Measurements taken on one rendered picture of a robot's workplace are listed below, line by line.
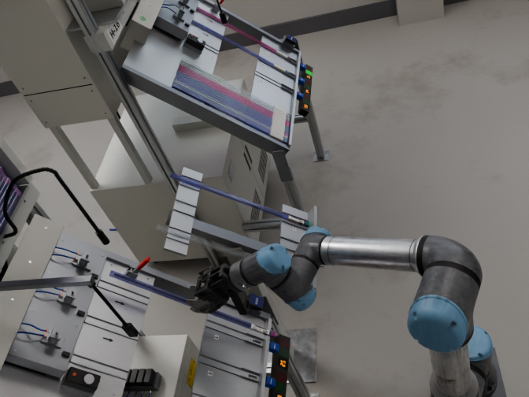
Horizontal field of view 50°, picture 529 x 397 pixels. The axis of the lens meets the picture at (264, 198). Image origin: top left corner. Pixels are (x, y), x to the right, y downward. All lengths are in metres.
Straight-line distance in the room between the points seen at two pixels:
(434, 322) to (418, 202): 1.80
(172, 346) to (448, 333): 1.06
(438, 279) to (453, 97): 2.40
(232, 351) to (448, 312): 0.73
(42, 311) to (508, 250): 2.00
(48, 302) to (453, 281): 0.94
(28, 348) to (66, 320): 0.11
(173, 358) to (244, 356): 0.34
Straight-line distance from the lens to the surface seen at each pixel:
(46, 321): 1.47
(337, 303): 2.62
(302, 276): 1.41
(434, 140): 3.25
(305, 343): 2.54
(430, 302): 1.18
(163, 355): 1.97
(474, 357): 1.58
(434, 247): 1.27
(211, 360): 1.65
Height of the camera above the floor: 2.19
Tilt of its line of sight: 44 degrees down
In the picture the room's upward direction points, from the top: 21 degrees counter-clockwise
